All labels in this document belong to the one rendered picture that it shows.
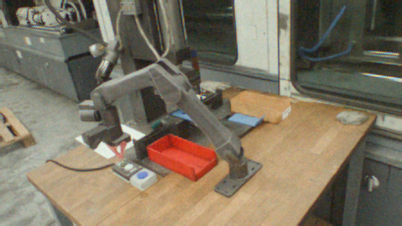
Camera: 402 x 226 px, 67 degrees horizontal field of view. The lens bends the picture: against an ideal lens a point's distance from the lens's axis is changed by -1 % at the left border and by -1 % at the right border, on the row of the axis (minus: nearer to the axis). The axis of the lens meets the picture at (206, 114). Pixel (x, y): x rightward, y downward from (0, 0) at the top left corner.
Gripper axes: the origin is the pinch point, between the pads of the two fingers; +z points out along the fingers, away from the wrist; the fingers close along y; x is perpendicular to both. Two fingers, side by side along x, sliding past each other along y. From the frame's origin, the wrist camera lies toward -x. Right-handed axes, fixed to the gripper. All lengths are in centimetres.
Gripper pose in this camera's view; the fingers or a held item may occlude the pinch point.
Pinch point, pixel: (120, 156)
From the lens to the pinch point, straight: 117.2
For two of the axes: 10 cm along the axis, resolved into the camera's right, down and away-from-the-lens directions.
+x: 6.5, -4.0, 6.4
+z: 1.0, 8.9, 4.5
